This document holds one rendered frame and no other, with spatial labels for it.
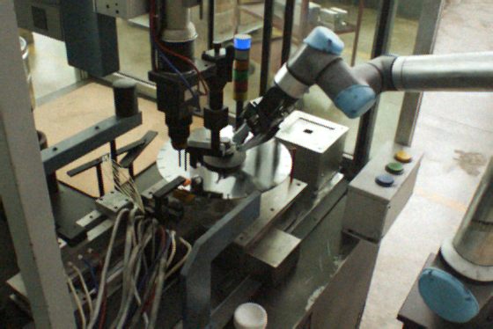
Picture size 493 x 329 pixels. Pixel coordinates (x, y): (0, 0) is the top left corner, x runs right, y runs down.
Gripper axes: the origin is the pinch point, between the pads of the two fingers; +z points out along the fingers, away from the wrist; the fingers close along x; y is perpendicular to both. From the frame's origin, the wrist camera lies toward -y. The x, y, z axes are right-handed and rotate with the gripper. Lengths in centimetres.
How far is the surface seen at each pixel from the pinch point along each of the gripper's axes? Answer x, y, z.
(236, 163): 2.4, 3.1, 2.4
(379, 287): 67, -92, 56
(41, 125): -62, -12, 61
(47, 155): -23.4, 35.2, 14.7
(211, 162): -1.7, 6.0, 5.5
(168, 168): -7.4, 12.3, 11.4
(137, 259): 6.0, 34.3, 15.4
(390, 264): 66, -109, 53
